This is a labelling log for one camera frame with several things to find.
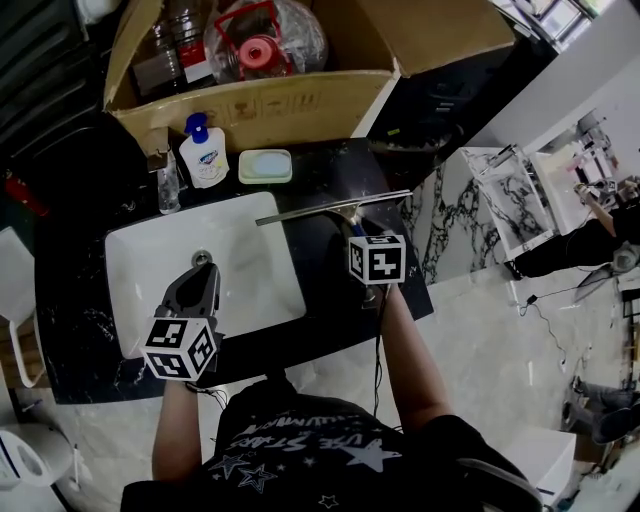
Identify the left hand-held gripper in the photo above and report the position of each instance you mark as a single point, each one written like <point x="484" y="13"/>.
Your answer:
<point x="172" y="350"/>

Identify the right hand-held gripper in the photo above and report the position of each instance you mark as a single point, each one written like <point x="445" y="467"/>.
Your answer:
<point x="382" y="260"/>

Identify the person's left forearm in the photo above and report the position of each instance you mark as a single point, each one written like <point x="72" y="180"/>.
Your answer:
<point x="175" y="435"/>

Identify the person's right forearm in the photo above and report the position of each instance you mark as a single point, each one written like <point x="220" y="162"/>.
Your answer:
<point x="412" y="360"/>

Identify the white black marble cabinet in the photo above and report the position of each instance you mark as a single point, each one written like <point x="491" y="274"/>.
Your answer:
<point x="465" y="220"/>

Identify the white rectangular sink basin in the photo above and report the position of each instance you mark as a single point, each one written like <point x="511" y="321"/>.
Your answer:
<point x="150" y="260"/>

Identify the metal sink drain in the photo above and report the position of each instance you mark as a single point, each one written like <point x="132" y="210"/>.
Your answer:
<point x="202" y="258"/>

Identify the black marble table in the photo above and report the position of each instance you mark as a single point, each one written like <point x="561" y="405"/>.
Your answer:
<point x="75" y="300"/>

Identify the pale green soap dish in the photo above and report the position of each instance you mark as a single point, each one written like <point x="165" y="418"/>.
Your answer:
<point x="265" y="166"/>

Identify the white toilet brush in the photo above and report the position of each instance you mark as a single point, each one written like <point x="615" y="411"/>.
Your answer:
<point x="76" y="470"/>

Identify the small clear bottle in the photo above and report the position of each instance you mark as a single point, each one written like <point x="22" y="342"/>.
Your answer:
<point x="169" y="192"/>

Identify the dark tall cabinet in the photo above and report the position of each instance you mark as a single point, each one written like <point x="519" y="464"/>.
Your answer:
<point x="440" y="105"/>

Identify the white grey office chair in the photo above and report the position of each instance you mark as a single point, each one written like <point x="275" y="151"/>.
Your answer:
<point x="15" y="280"/>

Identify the white round bin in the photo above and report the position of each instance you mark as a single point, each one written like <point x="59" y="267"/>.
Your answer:
<point x="35" y="455"/>

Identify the person's black star print shirt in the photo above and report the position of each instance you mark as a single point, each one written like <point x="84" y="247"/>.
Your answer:
<point x="310" y="460"/>

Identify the brown cardboard box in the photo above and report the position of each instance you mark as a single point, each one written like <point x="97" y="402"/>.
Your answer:
<point x="280" y="110"/>

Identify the white vanity basin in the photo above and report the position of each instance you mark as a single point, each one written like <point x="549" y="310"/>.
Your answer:
<point x="555" y="190"/>

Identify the white soap pump bottle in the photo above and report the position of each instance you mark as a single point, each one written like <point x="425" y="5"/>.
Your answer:
<point x="202" y="160"/>

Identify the red fire extinguisher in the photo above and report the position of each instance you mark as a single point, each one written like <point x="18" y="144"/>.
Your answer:
<point x="25" y="195"/>

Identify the clear water jug red cap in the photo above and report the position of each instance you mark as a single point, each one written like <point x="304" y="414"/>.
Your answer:
<point x="270" y="40"/>

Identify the white curved counter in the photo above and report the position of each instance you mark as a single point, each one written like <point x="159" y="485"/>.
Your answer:
<point x="545" y="465"/>

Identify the dark bottle with red label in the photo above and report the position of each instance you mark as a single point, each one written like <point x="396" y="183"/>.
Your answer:
<point x="175" y="50"/>

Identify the black drawer cabinet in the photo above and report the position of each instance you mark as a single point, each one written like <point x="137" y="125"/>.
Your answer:
<point x="45" y="60"/>

